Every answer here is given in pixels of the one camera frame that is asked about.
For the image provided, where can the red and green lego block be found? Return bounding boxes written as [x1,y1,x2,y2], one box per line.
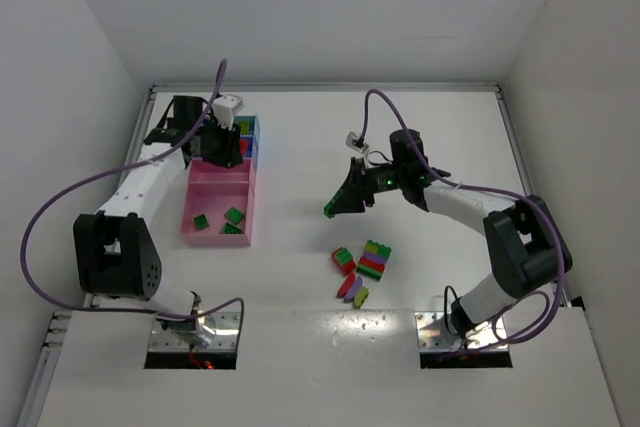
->
[331,247,356,276]

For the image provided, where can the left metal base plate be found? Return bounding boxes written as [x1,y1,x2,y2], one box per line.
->
[148,312,240,354]

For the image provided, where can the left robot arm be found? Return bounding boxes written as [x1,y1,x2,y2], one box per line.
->
[73,94,245,332]

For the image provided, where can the red half round lego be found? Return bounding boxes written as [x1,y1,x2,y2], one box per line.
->
[337,272,356,298]

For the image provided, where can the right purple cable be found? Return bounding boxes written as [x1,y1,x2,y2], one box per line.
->
[356,89,572,361]

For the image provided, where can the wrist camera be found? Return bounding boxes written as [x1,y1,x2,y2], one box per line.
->
[345,131,370,156]
[211,94,244,131]

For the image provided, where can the light blue bin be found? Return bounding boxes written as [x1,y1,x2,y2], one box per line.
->
[235,115,260,138]

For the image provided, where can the purple half round lego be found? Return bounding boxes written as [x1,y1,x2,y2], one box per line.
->
[344,276,363,302]

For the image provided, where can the purple cable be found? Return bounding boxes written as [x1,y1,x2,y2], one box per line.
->
[356,89,572,361]
[19,58,246,343]

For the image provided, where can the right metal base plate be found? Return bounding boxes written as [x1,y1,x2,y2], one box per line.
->
[414,311,506,354]

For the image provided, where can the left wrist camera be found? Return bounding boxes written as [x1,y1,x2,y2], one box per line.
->
[211,94,244,131]

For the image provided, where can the dark green lego brick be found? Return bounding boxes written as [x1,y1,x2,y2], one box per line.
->
[193,214,209,231]

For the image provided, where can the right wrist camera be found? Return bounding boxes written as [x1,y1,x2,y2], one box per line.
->
[345,131,370,156]

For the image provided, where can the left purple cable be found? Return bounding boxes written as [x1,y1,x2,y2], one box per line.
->
[19,58,246,343]

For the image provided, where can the lime small lego brick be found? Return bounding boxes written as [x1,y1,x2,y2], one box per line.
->
[352,287,369,309]

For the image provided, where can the green lego in bin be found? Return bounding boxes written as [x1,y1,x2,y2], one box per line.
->
[221,223,243,235]
[224,207,245,225]

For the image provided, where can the upper pink bin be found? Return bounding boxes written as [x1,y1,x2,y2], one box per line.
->
[188,159,255,184]

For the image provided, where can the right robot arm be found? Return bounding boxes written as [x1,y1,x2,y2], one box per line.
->
[324,129,572,336]

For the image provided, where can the dark blue bin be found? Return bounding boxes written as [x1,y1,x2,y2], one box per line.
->
[240,136,259,171]

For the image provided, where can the multicolour lego block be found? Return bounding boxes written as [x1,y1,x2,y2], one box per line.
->
[356,240,392,281]

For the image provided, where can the metal base plate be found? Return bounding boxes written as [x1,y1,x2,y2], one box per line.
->
[148,312,240,354]
[414,311,506,354]

